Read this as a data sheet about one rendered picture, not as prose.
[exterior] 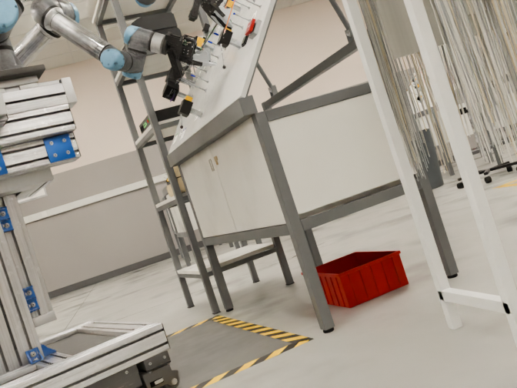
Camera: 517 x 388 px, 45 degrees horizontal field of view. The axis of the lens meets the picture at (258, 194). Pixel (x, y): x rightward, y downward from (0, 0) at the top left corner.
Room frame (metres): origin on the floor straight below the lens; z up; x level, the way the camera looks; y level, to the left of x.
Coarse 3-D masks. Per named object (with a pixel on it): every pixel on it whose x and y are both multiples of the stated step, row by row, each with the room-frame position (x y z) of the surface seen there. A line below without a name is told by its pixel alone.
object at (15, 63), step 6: (0, 48) 2.06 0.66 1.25; (6, 48) 2.07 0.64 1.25; (12, 48) 2.11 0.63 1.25; (0, 54) 2.05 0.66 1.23; (6, 54) 2.06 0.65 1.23; (12, 54) 2.09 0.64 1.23; (0, 60) 2.04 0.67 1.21; (6, 60) 2.05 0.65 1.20; (12, 60) 2.07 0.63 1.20; (18, 60) 2.10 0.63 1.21; (0, 66) 2.03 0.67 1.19; (6, 66) 2.04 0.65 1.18; (12, 66) 2.05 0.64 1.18; (18, 66) 2.07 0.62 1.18
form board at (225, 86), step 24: (240, 0) 2.81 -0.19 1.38; (264, 0) 2.33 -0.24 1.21; (240, 24) 2.61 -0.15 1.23; (264, 24) 2.20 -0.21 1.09; (216, 48) 2.96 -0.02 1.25; (240, 48) 2.43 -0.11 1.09; (216, 72) 2.74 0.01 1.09; (240, 72) 2.28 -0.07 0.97; (216, 96) 2.55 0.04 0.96; (240, 96) 2.15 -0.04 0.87; (192, 120) 2.89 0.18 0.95
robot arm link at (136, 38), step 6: (126, 30) 2.37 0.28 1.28; (132, 30) 2.37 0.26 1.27; (138, 30) 2.37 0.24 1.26; (144, 30) 2.37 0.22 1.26; (126, 36) 2.37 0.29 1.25; (132, 36) 2.36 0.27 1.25; (138, 36) 2.36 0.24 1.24; (144, 36) 2.36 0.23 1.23; (150, 36) 2.36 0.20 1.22; (126, 42) 2.39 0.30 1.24; (132, 42) 2.37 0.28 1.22; (138, 42) 2.37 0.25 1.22; (144, 42) 2.37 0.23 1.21; (150, 42) 2.36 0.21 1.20; (138, 48) 2.37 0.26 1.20; (144, 48) 2.38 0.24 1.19
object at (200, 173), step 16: (192, 160) 2.98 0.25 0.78; (208, 160) 2.76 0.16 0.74; (192, 176) 3.06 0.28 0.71; (208, 176) 2.83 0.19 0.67; (192, 192) 3.15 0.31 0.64; (208, 192) 2.90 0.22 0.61; (224, 192) 2.71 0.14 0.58; (208, 208) 2.98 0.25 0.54; (224, 208) 2.77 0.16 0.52; (208, 224) 3.06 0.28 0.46; (224, 224) 2.83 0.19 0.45
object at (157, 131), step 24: (120, 0) 3.59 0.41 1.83; (168, 0) 3.84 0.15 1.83; (96, 24) 3.79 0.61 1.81; (120, 24) 3.28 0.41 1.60; (120, 72) 3.60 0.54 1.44; (144, 72) 3.78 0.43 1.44; (120, 96) 3.79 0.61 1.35; (144, 96) 3.28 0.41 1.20; (168, 120) 3.35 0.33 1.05; (144, 144) 3.68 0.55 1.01; (144, 168) 3.79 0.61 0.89; (168, 168) 3.28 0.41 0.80; (168, 240) 3.80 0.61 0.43; (192, 240) 3.28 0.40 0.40; (240, 264) 3.36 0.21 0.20; (288, 264) 3.46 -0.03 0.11; (216, 312) 3.29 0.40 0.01
